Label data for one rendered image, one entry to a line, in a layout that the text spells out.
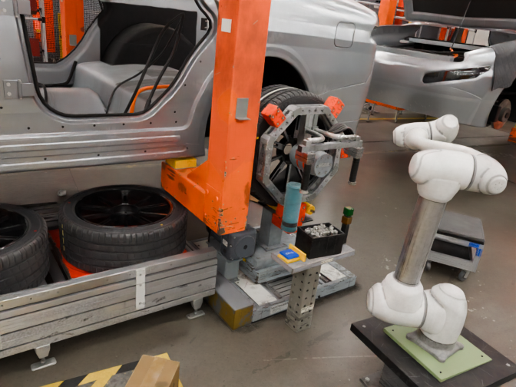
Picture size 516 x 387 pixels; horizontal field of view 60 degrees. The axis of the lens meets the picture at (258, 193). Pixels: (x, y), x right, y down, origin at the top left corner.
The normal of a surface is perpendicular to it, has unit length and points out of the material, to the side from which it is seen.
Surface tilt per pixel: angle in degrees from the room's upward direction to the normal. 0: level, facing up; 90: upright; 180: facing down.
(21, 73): 90
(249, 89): 90
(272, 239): 90
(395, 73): 86
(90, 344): 0
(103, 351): 0
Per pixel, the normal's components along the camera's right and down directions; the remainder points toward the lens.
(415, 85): -0.70, 0.18
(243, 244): 0.58, 0.36
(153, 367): 0.11, -0.92
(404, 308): -0.09, 0.36
